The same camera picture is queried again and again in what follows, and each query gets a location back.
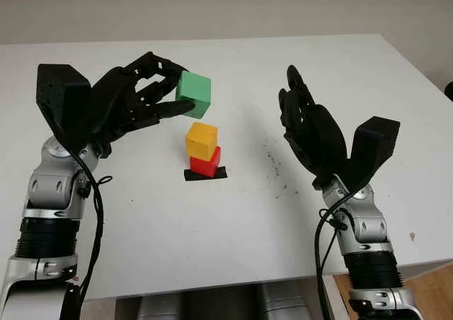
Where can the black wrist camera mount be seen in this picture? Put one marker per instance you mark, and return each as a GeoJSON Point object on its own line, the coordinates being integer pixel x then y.
{"type": "Point", "coordinates": [378, 139]}
{"type": "Point", "coordinates": [60, 90]}

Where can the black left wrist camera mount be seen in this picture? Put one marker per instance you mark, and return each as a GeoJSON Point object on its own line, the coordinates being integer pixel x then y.
{"type": "Point", "coordinates": [60, 90]}

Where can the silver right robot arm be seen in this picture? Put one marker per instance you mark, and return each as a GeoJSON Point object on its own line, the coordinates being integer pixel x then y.
{"type": "Point", "coordinates": [368, 238]}

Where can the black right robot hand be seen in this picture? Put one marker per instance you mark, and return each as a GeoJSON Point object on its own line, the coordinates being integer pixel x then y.
{"type": "Point", "coordinates": [318, 139]}

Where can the yellow wooden block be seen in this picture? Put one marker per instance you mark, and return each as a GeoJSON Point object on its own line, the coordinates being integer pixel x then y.
{"type": "Point", "coordinates": [201, 141]}

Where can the green wooden block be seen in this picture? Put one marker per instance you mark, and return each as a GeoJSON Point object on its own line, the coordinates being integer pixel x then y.
{"type": "Point", "coordinates": [194, 90]}

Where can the grey robot thigh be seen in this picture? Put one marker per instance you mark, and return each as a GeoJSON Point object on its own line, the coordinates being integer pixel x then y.
{"type": "Point", "coordinates": [159, 307]}
{"type": "Point", "coordinates": [288, 304]}

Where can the black tape strip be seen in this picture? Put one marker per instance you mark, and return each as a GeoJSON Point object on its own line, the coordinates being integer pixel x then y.
{"type": "Point", "coordinates": [222, 174]}

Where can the white table leg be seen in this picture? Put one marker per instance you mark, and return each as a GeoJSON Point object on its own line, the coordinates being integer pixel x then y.
{"type": "Point", "coordinates": [336, 300]}

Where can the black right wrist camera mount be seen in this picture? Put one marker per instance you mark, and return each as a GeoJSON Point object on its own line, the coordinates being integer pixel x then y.
{"type": "Point", "coordinates": [378, 139]}

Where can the dark round object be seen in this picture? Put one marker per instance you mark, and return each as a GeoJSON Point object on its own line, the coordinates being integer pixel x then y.
{"type": "Point", "coordinates": [449, 91]}

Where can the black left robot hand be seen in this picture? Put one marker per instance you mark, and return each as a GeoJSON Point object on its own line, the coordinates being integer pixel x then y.
{"type": "Point", "coordinates": [113, 104]}

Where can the red wooden block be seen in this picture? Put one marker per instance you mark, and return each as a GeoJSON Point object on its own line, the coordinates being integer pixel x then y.
{"type": "Point", "coordinates": [207, 166]}

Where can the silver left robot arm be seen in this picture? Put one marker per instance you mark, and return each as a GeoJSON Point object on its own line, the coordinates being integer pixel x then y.
{"type": "Point", "coordinates": [46, 210]}

